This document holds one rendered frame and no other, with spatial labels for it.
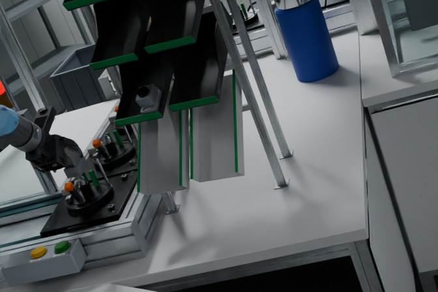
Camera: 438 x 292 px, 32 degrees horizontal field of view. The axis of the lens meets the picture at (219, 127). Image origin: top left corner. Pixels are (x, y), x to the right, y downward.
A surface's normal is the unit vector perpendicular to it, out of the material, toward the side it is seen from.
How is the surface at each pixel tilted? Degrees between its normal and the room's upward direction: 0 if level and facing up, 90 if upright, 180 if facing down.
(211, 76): 25
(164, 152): 45
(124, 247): 90
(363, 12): 90
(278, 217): 0
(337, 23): 90
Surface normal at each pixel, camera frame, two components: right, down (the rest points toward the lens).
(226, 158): -0.46, -0.28
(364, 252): -0.15, 0.43
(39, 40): 0.76, -0.02
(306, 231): -0.34, -0.86
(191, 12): -0.43, -0.58
